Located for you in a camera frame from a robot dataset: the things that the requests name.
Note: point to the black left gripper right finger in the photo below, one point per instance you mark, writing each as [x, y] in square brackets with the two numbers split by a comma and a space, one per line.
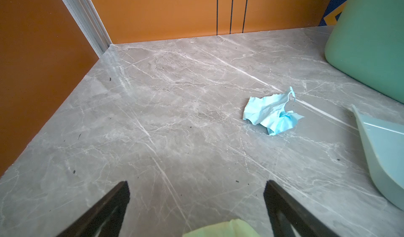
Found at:
[288, 216]

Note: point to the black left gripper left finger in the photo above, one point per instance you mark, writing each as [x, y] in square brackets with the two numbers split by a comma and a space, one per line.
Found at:
[105, 218]

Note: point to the grey-green dustpan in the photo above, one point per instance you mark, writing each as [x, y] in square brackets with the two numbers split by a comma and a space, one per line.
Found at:
[383, 144]

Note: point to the light green paper scrap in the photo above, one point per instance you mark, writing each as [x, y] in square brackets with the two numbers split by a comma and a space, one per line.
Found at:
[232, 228]

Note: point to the pale blue paper scrap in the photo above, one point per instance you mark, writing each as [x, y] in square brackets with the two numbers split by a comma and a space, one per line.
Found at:
[269, 112]

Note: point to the green trash bin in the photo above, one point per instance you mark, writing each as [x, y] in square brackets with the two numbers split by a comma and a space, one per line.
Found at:
[367, 43]

